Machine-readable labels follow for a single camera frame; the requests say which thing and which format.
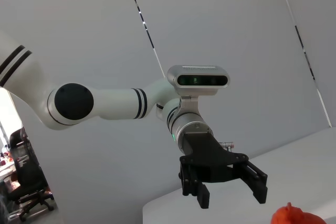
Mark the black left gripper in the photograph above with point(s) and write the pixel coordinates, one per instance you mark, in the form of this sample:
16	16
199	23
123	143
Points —
207	161

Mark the red-orange fruit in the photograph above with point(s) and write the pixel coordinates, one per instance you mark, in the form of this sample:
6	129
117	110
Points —
296	214

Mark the cluttered white background desk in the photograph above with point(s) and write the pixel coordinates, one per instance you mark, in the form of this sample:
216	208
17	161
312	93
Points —
5	167

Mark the black office chair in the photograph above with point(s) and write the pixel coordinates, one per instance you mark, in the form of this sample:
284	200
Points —
27	174

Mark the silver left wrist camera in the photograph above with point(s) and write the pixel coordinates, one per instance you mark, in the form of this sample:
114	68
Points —
197	79

